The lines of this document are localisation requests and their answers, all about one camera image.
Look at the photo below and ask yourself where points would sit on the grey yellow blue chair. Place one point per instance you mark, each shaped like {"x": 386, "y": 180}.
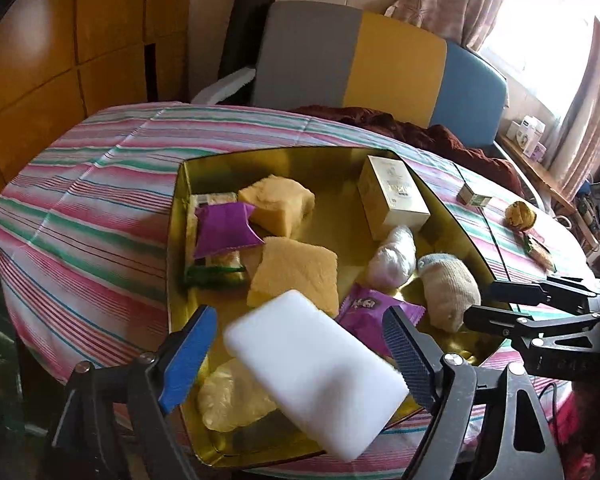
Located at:
{"x": 305, "y": 55}

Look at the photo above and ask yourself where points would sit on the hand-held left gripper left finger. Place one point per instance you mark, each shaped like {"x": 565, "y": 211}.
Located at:
{"x": 187, "y": 360}

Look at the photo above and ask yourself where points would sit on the cream sock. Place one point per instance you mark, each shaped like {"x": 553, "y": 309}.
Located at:
{"x": 447, "y": 290}

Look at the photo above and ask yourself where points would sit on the pale purple box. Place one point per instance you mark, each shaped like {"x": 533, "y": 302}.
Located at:
{"x": 539, "y": 150}

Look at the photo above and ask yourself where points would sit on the dark red blanket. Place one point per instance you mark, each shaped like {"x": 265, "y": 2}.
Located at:
{"x": 430, "y": 135}

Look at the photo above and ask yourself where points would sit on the purple snack packet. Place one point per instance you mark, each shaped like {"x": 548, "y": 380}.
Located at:
{"x": 365, "y": 315}
{"x": 225, "y": 230}

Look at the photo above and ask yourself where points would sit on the wooden wardrobe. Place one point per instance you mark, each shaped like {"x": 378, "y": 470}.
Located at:
{"x": 55, "y": 60}

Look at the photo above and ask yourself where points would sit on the flat yellow sponge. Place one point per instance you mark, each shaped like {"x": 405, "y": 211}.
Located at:
{"x": 295, "y": 270}

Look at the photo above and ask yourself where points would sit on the white plastic bag ball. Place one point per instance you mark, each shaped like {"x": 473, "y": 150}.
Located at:
{"x": 392, "y": 260}

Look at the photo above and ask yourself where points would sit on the white printed box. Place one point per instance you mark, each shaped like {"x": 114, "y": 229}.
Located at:
{"x": 532, "y": 127}

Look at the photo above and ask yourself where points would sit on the pale yellow plastic bag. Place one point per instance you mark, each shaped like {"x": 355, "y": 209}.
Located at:
{"x": 230, "y": 400}

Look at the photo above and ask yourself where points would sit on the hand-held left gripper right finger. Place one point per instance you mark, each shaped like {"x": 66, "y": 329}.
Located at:
{"x": 405, "y": 355}

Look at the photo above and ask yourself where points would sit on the thick yellow sponge block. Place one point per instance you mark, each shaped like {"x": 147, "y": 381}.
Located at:
{"x": 277, "y": 205}

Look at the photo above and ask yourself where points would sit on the green cracker packet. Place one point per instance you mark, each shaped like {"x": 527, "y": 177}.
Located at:
{"x": 537, "y": 251}
{"x": 227, "y": 262}

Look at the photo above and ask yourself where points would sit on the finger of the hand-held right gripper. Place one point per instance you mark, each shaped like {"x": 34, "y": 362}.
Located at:
{"x": 500, "y": 322}
{"x": 525, "y": 293}

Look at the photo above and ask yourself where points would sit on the white foam block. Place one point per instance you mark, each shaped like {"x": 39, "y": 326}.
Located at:
{"x": 310, "y": 370}

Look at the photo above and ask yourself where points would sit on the small white green box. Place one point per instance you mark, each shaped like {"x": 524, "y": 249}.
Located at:
{"x": 472, "y": 195}

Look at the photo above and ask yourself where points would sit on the gold tin box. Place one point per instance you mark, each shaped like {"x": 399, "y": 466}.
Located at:
{"x": 330, "y": 170}

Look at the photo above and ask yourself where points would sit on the window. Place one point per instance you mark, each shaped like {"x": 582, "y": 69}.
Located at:
{"x": 540, "y": 25}

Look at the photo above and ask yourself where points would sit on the cream carton box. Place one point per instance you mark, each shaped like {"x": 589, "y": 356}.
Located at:
{"x": 390, "y": 195}

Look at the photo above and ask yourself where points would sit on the wooden desk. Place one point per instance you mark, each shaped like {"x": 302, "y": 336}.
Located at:
{"x": 537, "y": 167}

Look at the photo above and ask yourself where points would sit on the black rolled mat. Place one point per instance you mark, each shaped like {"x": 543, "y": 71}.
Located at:
{"x": 245, "y": 25}

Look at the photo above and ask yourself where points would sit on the red cloth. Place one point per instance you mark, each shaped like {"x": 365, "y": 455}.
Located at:
{"x": 580, "y": 440}

